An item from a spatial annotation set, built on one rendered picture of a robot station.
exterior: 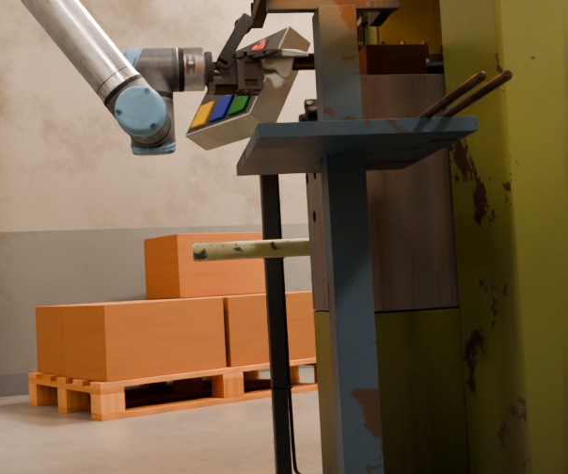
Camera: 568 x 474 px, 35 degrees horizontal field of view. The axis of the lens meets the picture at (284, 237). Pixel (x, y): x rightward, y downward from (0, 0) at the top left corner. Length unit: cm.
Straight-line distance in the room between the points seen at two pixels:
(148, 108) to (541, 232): 73
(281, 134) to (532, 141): 49
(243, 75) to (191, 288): 282
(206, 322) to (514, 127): 281
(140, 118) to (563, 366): 85
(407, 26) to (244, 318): 231
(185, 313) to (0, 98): 186
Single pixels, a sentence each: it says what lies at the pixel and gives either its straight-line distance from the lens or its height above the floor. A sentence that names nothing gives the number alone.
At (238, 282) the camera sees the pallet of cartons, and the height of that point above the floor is 55.
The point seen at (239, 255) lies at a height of 61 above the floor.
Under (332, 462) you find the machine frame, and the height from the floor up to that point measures 15.
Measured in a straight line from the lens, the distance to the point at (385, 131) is 122.
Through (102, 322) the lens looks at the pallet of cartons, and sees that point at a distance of 390.
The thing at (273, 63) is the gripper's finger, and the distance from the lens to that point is 187.
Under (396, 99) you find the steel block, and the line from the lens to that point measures 173.
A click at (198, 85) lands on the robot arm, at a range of 186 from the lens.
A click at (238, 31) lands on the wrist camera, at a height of 105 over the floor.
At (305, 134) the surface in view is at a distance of 120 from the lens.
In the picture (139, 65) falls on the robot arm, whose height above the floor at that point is 98.
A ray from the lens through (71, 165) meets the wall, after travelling 529.
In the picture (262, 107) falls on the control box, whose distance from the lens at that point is 229.
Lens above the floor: 53
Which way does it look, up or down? 3 degrees up
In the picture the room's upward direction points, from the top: 3 degrees counter-clockwise
